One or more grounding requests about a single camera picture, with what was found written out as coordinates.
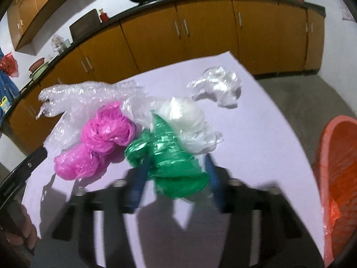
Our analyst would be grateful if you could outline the table with white cloth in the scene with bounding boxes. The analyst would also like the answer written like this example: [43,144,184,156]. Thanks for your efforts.
[21,51,326,268]

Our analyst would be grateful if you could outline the white plastic bag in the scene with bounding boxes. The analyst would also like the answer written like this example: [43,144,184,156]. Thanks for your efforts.
[123,96,224,155]

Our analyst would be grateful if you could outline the red bowl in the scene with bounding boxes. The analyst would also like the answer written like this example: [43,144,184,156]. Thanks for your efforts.
[29,58,46,72]

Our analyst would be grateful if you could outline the dark cutting board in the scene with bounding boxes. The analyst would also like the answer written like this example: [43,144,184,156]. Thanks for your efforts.
[69,9,101,41]

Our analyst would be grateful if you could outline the green basin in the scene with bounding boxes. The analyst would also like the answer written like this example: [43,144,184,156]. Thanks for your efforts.
[29,63,50,80]

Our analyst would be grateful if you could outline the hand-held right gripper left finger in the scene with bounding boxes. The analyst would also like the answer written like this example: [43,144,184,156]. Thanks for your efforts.
[53,156,153,268]

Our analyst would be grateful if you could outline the clear bubble wrap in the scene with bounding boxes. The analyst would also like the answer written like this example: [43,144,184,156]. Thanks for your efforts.
[36,80,145,149]

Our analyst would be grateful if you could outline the green plastic bag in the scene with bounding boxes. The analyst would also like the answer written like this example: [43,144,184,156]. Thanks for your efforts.
[124,112,210,200]

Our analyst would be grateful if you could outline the crumpled red plastic bag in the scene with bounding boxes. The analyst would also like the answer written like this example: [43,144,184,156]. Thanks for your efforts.
[0,52,19,77]

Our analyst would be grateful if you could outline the orange bin liner bag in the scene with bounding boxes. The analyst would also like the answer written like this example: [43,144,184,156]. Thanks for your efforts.
[321,123,357,257]

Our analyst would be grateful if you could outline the wooden base cabinets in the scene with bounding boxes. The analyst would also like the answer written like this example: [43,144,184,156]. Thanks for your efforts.
[8,0,326,146]

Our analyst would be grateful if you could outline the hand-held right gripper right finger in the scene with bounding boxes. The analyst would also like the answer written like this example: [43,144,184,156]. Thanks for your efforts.
[205,154,304,268]

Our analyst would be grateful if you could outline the person's left hand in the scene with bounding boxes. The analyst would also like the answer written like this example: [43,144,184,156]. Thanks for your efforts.
[5,205,38,248]

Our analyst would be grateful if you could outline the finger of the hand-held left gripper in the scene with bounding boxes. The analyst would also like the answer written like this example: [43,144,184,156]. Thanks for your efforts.
[17,146,48,178]

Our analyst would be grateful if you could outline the pink plastic bag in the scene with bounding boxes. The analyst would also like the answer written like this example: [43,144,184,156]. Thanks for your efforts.
[54,102,137,180]

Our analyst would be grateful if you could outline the wooden wall cabinet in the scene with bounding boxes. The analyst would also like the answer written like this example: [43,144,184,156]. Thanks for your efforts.
[7,0,98,51]

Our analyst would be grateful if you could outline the small clear plastic bag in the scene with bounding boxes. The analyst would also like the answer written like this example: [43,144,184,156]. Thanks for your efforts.
[187,66,242,109]

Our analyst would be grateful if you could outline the clear plastic bottle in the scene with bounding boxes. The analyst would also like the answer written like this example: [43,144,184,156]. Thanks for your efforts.
[52,34,65,54]

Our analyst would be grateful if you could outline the red plastic waste basket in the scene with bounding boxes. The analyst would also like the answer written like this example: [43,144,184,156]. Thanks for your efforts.
[312,115,357,267]

